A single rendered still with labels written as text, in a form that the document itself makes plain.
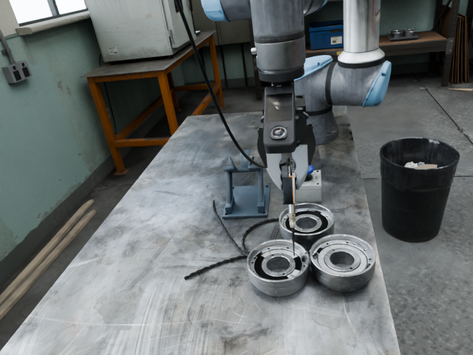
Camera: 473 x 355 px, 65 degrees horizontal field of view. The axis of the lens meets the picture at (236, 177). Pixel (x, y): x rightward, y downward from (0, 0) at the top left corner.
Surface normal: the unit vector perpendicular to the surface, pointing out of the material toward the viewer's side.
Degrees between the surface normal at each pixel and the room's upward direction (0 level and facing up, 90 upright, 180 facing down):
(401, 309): 0
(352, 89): 92
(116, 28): 90
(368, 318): 0
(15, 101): 90
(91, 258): 0
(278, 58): 90
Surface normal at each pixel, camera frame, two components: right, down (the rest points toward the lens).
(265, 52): -0.62, 0.45
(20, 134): 0.98, -0.03
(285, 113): -0.18, -0.49
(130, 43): -0.18, 0.50
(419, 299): -0.13, -0.87
